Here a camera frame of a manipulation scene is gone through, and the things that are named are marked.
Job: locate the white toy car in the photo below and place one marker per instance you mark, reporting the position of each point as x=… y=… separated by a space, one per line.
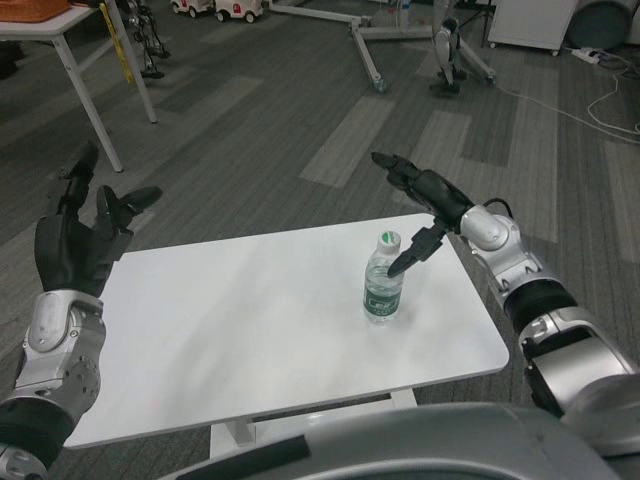
x=240 y=11
x=192 y=6

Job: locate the white cabinet on casters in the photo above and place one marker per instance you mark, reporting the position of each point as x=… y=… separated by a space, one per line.
x=525 y=20

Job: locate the white side table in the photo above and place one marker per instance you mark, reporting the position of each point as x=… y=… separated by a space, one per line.
x=25 y=29

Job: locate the orange basket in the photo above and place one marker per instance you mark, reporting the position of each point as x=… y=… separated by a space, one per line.
x=30 y=11

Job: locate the yellow black tape measure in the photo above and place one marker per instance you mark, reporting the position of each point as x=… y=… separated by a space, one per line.
x=116 y=46

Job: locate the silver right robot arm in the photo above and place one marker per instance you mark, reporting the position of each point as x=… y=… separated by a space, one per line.
x=570 y=365

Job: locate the silver humanoid robot legs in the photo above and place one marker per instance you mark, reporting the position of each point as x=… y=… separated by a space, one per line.
x=444 y=47

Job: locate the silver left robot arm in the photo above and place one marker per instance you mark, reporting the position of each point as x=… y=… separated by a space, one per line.
x=52 y=342

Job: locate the silver robot chest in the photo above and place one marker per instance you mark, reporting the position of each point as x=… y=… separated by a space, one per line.
x=400 y=442

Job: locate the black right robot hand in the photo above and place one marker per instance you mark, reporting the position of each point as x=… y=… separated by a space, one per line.
x=440 y=195

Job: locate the clear water bottle green label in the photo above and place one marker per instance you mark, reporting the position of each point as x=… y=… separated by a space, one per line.
x=382 y=300

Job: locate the white table leg frame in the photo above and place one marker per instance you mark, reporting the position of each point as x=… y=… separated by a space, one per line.
x=229 y=432

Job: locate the dark round chair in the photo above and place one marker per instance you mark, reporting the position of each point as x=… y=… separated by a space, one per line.
x=600 y=25

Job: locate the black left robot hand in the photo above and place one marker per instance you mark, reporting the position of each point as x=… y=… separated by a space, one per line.
x=67 y=247

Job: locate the white power strip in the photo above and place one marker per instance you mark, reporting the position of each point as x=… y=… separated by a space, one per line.
x=586 y=55

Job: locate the black robot legs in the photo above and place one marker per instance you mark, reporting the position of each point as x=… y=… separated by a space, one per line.
x=152 y=74

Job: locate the white gantry frame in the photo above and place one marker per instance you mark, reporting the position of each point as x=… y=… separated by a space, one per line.
x=365 y=55

